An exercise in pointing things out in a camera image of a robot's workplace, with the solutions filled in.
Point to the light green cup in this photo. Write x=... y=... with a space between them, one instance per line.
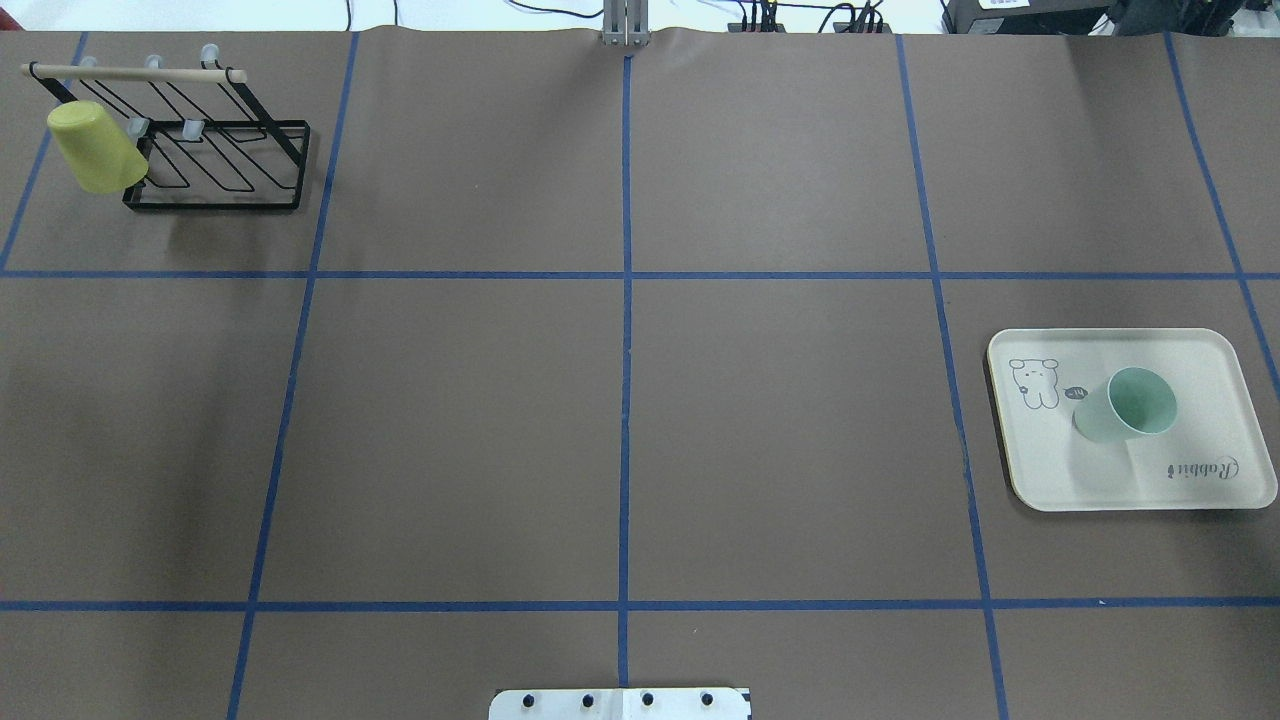
x=1133 y=403

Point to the yellow cup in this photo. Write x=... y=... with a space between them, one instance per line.
x=102 y=157

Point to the cream rabbit tray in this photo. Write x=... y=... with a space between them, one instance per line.
x=1215 y=457

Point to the white mounting plate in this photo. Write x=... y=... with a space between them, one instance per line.
x=623 y=703

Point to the aluminium frame post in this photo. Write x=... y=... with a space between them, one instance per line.
x=625 y=23

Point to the black wire cup rack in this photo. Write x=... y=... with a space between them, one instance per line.
x=210 y=143

